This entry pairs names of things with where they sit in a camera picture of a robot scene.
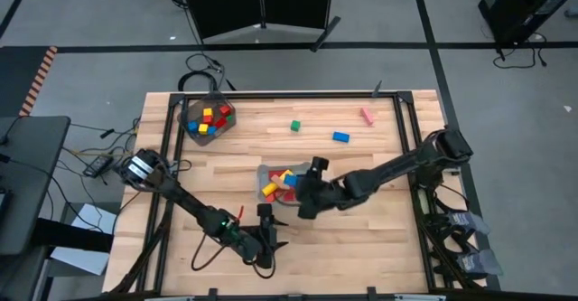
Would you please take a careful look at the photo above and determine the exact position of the dark grey translucent bin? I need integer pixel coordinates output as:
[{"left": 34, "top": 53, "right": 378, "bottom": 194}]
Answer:
[{"left": 177, "top": 93, "right": 238, "bottom": 147}]

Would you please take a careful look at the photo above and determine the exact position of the white board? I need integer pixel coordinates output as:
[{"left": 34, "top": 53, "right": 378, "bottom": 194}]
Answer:
[{"left": 48, "top": 202, "right": 119, "bottom": 277}]

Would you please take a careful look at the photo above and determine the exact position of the black aluminium frame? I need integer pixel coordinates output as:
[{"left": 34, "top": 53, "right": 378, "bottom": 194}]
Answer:
[{"left": 102, "top": 90, "right": 491, "bottom": 301}]

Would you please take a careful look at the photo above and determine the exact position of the black power cable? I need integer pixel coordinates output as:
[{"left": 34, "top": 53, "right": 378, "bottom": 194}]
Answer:
[{"left": 491, "top": 32, "right": 548, "bottom": 71}]

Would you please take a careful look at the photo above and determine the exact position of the black partition panel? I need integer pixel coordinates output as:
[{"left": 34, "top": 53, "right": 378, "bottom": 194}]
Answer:
[
  {"left": 178, "top": 0, "right": 264, "bottom": 41},
  {"left": 260, "top": 0, "right": 336, "bottom": 32}
]

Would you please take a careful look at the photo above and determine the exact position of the black equipment cart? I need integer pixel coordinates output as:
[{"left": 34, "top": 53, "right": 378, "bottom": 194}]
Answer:
[{"left": 469, "top": 0, "right": 578, "bottom": 49}]

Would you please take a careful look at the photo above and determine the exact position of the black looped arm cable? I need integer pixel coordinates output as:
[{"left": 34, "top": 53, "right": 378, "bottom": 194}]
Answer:
[{"left": 190, "top": 230, "right": 277, "bottom": 280}]

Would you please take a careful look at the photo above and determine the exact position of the black power adapter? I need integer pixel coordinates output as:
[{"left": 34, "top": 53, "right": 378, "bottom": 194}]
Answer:
[{"left": 83, "top": 155, "right": 114, "bottom": 179}]

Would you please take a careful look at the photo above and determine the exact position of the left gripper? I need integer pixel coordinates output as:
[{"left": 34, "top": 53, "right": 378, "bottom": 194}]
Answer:
[{"left": 238, "top": 203, "right": 290, "bottom": 268}]

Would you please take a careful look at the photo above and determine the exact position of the white rectangular plastic bin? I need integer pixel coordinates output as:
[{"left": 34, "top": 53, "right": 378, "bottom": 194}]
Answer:
[{"left": 256, "top": 162, "right": 312, "bottom": 208}]

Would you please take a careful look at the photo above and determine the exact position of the black coiled cable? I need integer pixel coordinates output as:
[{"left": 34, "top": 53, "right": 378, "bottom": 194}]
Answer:
[{"left": 177, "top": 52, "right": 227, "bottom": 95}]

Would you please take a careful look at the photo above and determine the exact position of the black desk leg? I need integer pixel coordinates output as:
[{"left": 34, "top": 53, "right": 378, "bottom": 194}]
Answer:
[{"left": 33, "top": 217, "right": 114, "bottom": 253}]

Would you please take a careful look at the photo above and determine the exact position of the striped hazard tape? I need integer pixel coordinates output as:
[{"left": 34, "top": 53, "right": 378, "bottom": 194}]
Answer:
[{"left": 18, "top": 45, "right": 59, "bottom": 118}]

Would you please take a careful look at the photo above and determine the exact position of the black partition foot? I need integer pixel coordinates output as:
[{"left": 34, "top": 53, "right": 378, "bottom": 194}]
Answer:
[{"left": 309, "top": 14, "right": 343, "bottom": 53}]

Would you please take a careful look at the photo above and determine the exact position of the dark grey desk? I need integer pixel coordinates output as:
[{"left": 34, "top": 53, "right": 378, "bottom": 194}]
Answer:
[{"left": 0, "top": 115, "right": 72, "bottom": 257}]

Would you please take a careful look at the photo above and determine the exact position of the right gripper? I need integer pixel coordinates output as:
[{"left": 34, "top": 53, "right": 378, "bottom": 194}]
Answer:
[{"left": 295, "top": 156, "right": 342, "bottom": 220}]

